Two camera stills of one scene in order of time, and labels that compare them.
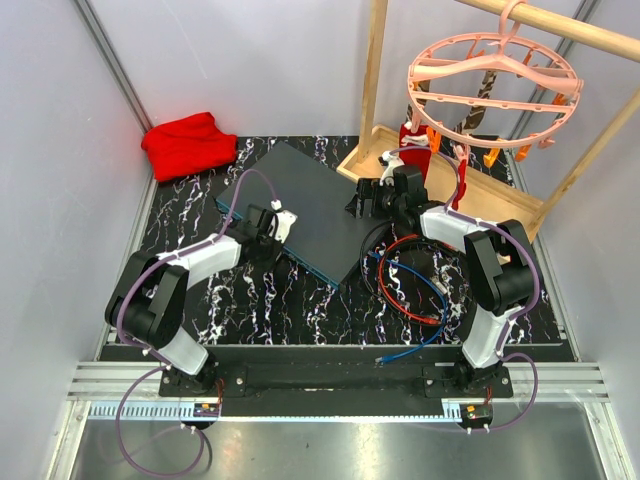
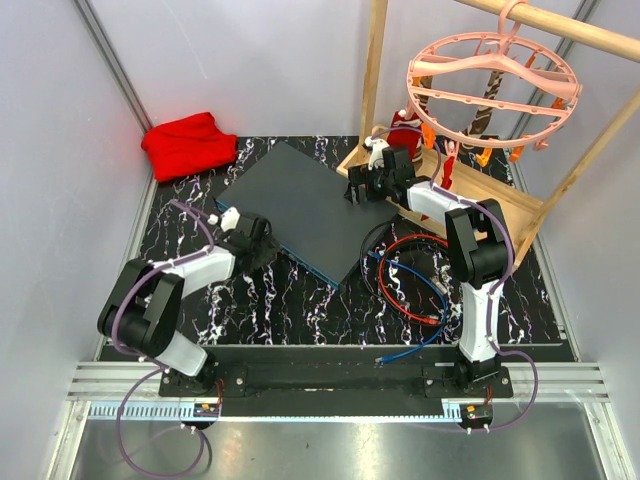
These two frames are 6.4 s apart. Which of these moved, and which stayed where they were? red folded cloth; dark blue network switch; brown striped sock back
Moved: brown striped sock back
Stayed: red folded cloth; dark blue network switch
